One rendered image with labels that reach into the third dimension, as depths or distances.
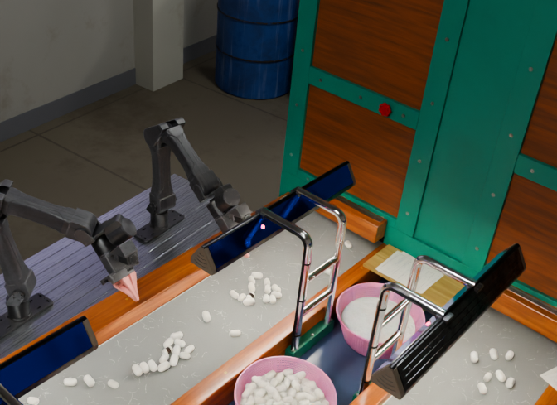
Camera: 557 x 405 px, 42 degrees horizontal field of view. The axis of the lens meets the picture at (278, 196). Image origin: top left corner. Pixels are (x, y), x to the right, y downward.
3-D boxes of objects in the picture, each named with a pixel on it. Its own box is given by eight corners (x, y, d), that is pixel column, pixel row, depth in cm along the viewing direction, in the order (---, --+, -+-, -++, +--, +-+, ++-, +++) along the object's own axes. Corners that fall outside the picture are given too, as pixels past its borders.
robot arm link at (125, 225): (139, 223, 204) (108, 194, 199) (133, 242, 197) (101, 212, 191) (109, 243, 208) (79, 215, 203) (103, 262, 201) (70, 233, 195)
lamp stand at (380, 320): (351, 405, 200) (376, 280, 175) (390, 366, 213) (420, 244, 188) (409, 445, 191) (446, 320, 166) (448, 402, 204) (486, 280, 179)
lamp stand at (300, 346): (243, 330, 220) (253, 209, 195) (286, 299, 233) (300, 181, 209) (291, 364, 211) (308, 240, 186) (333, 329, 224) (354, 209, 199)
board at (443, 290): (362, 266, 236) (363, 263, 236) (388, 246, 246) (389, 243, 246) (452, 317, 220) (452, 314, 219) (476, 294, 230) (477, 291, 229)
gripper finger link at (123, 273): (149, 293, 201) (131, 264, 201) (128, 306, 196) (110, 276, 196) (138, 300, 206) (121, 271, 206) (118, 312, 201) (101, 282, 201)
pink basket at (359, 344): (336, 366, 212) (341, 342, 206) (328, 303, 234) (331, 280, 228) (427, 369, 214) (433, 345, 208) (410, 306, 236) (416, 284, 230)
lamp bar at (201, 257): (189, 262, 188) (190, 239, 184) (335, 175, 229) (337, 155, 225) (211, 277, 184) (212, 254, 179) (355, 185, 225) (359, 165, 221)
